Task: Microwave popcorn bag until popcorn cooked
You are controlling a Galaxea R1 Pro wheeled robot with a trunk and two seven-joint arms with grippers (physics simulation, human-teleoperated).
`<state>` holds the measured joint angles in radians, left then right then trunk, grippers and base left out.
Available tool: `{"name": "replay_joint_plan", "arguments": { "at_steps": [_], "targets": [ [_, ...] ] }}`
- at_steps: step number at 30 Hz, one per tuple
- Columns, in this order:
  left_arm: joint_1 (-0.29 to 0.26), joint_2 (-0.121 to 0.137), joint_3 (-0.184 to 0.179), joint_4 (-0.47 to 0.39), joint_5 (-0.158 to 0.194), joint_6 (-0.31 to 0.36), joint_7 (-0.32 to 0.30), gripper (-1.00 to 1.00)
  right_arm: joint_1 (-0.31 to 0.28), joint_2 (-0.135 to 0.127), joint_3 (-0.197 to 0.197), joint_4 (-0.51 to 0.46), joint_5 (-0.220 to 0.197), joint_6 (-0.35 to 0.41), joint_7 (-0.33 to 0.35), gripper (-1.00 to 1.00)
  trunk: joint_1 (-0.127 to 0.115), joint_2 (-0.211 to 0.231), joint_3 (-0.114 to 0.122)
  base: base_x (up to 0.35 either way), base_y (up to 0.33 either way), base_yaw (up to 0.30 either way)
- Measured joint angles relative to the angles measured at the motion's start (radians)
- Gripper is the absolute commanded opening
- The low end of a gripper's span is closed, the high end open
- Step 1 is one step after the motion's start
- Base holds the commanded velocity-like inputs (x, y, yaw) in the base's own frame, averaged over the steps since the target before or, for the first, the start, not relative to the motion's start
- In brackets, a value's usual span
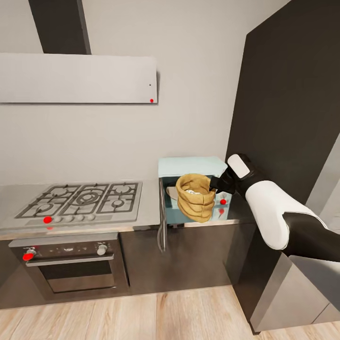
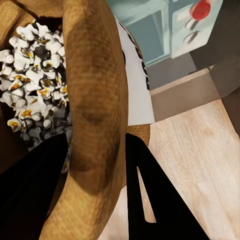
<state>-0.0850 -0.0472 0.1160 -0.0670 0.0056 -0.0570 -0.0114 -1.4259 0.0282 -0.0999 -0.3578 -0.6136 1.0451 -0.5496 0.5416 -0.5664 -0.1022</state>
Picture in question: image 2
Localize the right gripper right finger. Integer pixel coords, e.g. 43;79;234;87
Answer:
125;133;210;240

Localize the microwave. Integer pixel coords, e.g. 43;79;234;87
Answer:
106;0;170;24

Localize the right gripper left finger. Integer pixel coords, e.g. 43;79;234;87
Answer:
0;133;69;240

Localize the popcorn bag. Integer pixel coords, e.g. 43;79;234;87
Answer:
0;0;155;240

